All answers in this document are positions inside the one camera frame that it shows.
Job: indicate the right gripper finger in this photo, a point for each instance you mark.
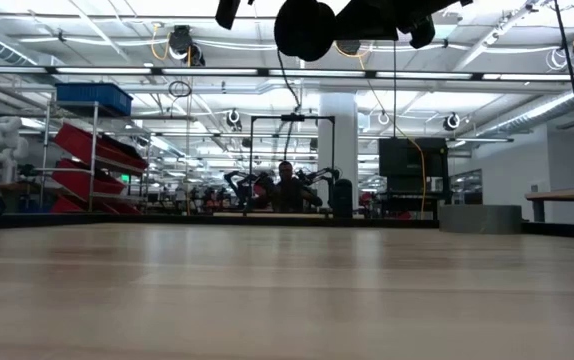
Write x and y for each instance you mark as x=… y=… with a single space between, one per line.
x=367 y=20

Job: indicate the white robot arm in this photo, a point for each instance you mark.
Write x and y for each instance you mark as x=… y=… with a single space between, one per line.
x=4 y=145

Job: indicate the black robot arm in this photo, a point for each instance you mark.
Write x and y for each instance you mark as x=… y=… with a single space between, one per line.
x=239 y=182
x=324 y=175

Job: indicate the white column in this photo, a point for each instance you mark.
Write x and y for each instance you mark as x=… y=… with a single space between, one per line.
x=338 y=130

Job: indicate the long light strip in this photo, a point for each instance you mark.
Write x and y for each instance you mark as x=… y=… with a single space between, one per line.
x=102 y=70

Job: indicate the black equipment cart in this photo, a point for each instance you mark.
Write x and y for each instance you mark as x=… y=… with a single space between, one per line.
x=407 y=155

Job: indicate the blue storage bin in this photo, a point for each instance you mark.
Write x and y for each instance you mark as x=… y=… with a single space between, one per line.
x=92 y=95

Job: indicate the black cylindrical stand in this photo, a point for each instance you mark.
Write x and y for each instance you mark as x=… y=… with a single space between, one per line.
x=343 y=200

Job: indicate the person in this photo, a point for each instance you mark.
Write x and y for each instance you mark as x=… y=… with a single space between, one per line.
x=287 y=192

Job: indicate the metal shelf rack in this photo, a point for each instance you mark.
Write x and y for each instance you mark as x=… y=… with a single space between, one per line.
x=93 y=150

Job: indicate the red storage bin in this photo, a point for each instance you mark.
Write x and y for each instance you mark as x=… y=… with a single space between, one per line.
x=67 y=206
x=74 y=140
x=74 y=180

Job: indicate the long wooden table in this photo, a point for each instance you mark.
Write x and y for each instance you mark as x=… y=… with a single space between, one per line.
x=562 y=193

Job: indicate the black robot station frame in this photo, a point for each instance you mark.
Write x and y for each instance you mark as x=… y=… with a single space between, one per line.
x=292 y=117

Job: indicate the grey duct tape roll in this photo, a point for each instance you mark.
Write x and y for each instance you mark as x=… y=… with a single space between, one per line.
x=479 y=219

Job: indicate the black aluminium table frame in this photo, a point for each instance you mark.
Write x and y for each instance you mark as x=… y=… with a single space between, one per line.
x=117 y=220

